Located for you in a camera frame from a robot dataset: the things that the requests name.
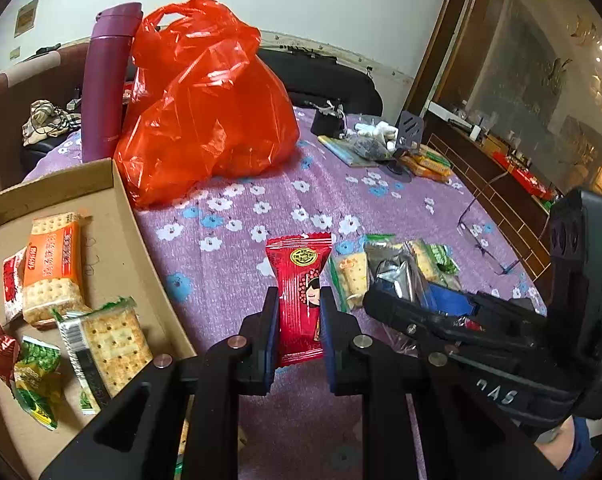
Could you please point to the plaid cloth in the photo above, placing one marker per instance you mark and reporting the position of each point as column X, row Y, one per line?
column 46, row 120

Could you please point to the wall switch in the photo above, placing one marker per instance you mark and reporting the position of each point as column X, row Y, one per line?
column 14, row 52

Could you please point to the wooden display cabinet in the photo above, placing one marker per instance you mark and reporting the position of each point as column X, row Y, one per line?
column 521, row 60

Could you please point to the black leather sofa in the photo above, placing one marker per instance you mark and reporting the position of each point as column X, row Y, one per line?
column 331, row 80

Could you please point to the purple floral tablecloth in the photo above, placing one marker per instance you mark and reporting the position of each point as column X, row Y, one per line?
column 281, row 195

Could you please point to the red plastic bag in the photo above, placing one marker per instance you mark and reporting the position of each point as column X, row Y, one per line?
column 206, row 110

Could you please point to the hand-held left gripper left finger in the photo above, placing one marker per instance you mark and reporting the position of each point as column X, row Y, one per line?
column 271, row 342

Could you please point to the white device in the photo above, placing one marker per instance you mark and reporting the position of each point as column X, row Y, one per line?
column 451, row 115

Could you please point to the silver foil snack packet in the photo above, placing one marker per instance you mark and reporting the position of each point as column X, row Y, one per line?
column 396, row 270

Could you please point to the orange green snack pack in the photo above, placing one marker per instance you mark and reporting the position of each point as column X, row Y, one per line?
column 426, row 164

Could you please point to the person's right forearm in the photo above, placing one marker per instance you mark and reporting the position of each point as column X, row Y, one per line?
column 576, row 452

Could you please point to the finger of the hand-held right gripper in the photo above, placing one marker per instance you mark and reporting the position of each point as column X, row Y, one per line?
column 406, row 315
column 448, row 300

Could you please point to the green cracker packet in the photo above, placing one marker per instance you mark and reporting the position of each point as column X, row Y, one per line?
column 111, row 345
column 351, row 275
column 423, row 260

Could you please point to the thin booklet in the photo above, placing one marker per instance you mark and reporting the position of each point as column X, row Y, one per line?
column 338, row 150

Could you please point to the red plastic wrapper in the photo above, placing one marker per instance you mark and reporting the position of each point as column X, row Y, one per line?
column 129, row 92

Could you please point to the small red white packet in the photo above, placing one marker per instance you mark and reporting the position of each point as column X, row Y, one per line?
column 13, row 285

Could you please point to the brown armchair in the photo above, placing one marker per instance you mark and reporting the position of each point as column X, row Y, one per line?
column 6, row 95

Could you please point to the cardboard box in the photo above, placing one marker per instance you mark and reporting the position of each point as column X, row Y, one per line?
column 106, row 240

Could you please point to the white crumpled plastic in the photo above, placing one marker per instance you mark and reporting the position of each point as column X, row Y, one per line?
column 378, row 130

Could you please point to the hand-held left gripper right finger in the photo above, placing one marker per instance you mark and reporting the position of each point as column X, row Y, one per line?
column 329, row 347

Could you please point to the green pea packet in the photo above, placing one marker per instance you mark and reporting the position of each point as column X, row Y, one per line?
column 36, row 380
column 443, row 257

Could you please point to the eyeglasses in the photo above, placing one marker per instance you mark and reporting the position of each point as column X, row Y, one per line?
column 473, row 232

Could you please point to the small black pouch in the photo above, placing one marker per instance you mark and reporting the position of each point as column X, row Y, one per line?
column 326, row 122

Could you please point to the red box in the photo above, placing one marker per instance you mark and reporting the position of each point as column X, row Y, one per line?
column 526, row 175

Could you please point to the purple thermos bottle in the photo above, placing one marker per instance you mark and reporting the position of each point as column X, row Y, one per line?
column 106, row 85

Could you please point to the small framed wall picture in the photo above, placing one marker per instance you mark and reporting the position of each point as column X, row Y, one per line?
column 25, row 19

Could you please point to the orange cracker packet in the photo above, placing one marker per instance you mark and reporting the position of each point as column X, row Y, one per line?
column 51, row 260

